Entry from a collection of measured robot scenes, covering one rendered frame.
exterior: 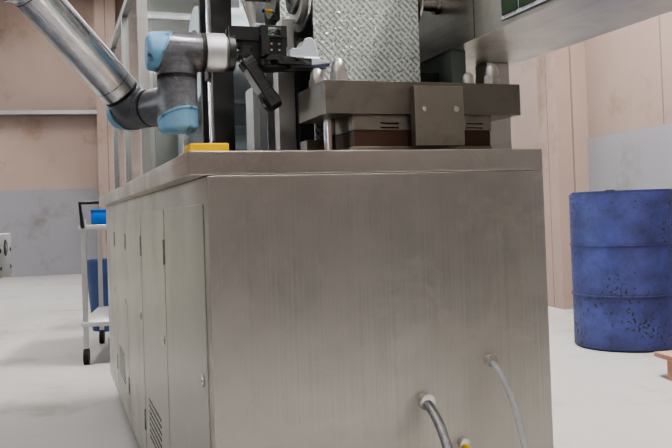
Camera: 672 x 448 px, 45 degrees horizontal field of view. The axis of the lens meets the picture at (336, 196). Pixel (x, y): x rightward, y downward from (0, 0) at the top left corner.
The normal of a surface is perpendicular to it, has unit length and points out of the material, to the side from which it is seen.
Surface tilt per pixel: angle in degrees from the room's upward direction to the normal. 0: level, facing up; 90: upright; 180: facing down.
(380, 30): 90
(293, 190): 90
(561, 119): 90
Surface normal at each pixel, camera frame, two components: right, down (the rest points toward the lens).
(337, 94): 0.33, -0.04
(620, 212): -0.36, -0.01
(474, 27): -0.94, 0.03
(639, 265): -0.05, -0.02
